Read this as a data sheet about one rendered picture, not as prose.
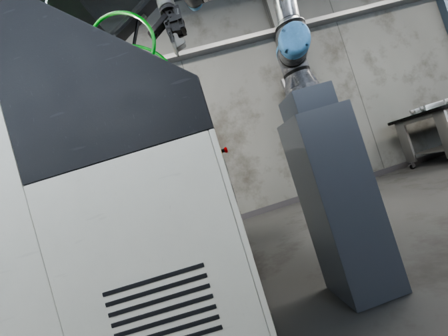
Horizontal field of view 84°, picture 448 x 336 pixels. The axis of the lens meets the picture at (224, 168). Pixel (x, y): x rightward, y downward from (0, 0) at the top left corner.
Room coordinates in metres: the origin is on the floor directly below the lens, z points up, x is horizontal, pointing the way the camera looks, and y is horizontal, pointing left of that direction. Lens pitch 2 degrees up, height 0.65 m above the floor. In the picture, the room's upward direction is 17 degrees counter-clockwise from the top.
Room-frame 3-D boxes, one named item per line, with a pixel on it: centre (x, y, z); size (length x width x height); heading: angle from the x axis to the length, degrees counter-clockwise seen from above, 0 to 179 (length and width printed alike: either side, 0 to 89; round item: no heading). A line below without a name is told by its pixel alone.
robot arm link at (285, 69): (1.09, -0.43, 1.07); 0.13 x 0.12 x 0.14; 167
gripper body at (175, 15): (1.06, 0.03, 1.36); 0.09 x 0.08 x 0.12; 90
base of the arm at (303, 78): (1.09, -0.43, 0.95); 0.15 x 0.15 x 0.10
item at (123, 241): (1.06, 0.28, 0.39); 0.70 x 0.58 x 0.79; 0
